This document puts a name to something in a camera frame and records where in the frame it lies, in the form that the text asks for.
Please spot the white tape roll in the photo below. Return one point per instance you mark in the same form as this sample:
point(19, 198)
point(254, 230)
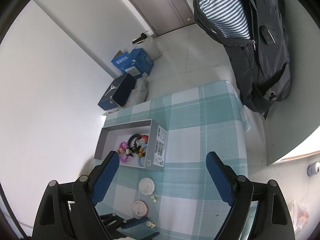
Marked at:
point(313, 168)

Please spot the red hair accessory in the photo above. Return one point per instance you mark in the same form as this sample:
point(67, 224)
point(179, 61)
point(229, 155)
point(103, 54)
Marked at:
point(144, 138)

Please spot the grey cardboard box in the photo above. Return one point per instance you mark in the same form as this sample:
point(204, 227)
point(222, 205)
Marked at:
point(112, 140)

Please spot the red-rimmed white round disc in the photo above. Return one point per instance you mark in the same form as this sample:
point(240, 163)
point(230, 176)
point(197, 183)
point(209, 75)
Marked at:
point(140, 208)

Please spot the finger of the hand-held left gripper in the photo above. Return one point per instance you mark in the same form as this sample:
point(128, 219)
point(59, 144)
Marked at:
point(135, 222)
point(140, 237)

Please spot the black backpack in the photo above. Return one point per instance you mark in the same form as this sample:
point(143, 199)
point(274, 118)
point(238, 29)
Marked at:
point(262, 62)

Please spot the crumpled clear plastic bag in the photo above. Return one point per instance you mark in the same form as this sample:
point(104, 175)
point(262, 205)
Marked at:
point(301, 213)

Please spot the grey door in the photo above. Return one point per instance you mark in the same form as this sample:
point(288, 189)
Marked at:
point(175, 2)

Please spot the white hair clip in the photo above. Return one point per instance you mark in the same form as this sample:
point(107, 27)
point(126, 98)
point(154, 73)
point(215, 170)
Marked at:
point(142, 144)

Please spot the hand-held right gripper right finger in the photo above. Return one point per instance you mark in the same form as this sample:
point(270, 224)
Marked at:
point(220, 177)

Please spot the blue cardboard box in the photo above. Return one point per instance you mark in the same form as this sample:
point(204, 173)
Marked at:
point(135, 62)

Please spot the black slipper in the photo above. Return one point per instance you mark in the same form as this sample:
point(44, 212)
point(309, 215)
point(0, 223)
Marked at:
point(140, 38)

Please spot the black cartoon hair clip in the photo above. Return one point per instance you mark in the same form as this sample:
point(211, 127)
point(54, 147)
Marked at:
point(128, 152)

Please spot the black shoe box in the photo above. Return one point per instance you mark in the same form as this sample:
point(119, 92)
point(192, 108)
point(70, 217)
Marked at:
point(120, 92)

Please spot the white plastic bag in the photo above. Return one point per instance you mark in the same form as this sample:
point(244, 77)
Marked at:
point(152, 48)

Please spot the teal plaid tablecloth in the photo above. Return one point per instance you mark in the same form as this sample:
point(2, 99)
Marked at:
point(187, 135)

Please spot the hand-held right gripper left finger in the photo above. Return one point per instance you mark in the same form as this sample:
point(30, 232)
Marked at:
point(105, 177)

